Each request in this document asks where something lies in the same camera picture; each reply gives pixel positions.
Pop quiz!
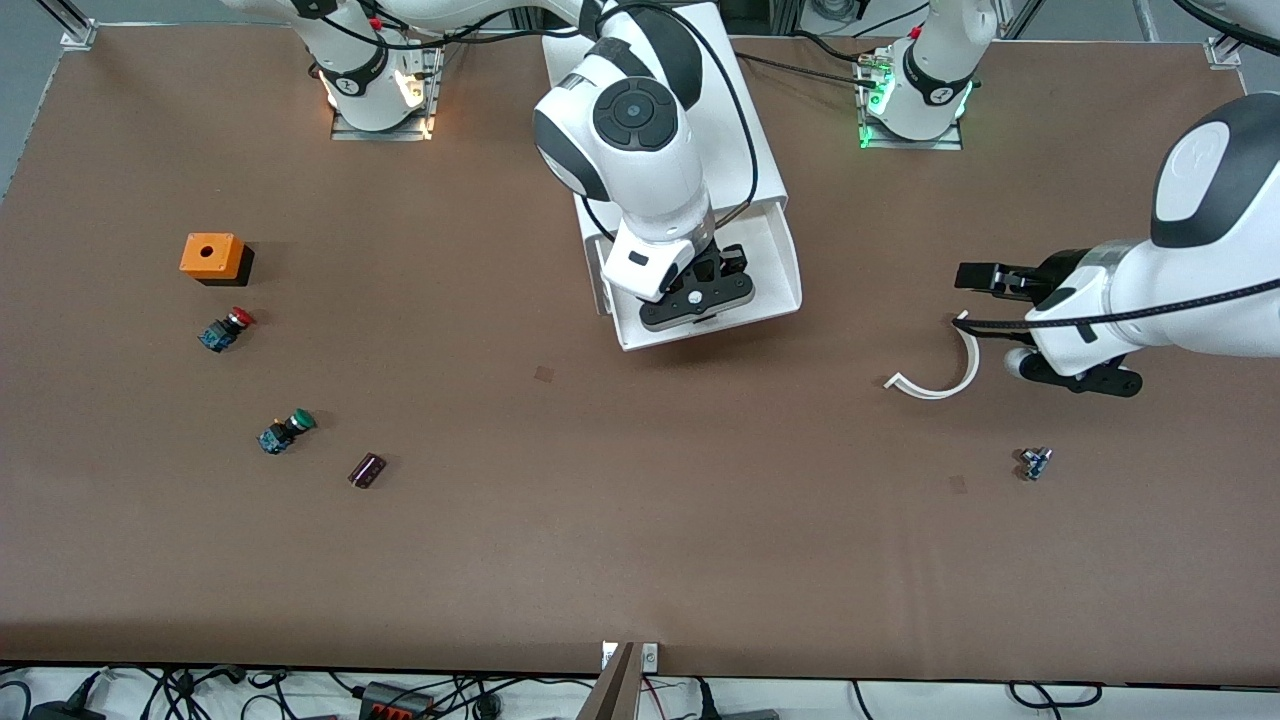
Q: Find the white curved plastic strip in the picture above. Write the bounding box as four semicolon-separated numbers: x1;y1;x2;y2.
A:
884;310;981;401

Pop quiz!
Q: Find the black power strip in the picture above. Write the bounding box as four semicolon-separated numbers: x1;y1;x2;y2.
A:
362;682;433;720

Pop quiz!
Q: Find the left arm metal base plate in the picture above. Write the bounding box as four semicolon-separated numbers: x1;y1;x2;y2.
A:
858;60;964;152

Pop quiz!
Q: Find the black base supply cable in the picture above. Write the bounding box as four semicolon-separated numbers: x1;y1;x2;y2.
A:
735;52;881;89

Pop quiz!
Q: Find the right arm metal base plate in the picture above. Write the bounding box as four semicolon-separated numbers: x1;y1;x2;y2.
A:
330;45;443;142

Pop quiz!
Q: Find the brown wooden post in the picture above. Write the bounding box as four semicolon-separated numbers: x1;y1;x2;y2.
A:
578;642;641;720

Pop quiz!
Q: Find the green push button switch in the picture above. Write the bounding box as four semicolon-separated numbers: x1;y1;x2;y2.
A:
258;408;317;456

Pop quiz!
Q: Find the red push button switch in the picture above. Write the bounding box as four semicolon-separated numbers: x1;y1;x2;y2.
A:
198;308;257;353

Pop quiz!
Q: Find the orange button enclosure box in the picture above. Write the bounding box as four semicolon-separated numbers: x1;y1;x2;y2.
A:
180;233;254;287

